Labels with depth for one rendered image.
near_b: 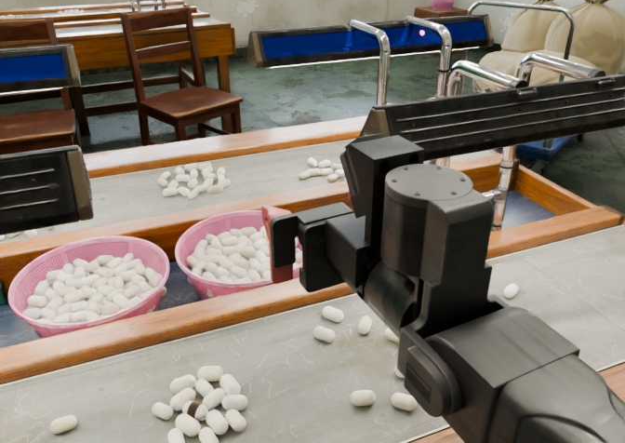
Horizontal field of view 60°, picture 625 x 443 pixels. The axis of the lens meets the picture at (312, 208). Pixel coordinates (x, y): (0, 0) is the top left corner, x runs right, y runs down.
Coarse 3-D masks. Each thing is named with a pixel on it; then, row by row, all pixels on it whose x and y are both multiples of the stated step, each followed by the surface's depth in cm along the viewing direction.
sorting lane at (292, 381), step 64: (512, 256) 106; (576, 256) 106; (256, 320) 89; (320, 320) 89; (576, 320) 89; (64, 384) 77; (128, 384) 77; (256, 384) 77; (320, 384) 77; (384, 384) 77
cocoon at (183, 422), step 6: (180, 414) 70; (186, 414) 70; (180, 420) 69; (186, 420) 69; (192, 420) 69; (180, 426) 68; (186, 426) 68; (192, 426) 68; (198, 426) 68; (186, 432) 68; (192, 432) 68; (198, 432) 68
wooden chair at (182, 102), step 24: (144, 24) 281; (168, 24) 291; (192, 24) 299; (144, 48) 284; (168, 48) 294; (192, 48) 303; (144, 96) 288; (168, 96) 295; (192, 96) 297; (216, 96) 297; (144, 120) 294; (168, 120) 275; (192, 120) 275; (240, 120) 299; (144, 144) 301
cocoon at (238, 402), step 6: (228, 396) 72; (234, 396) 72; (240, 396) 72; (222, 402) 72; (228, 402) 72; (234, 402) 72; (240, 402) 72; (246, 402) 72; (228, 408) 72; (234, 408) 72; (240, 408) 72
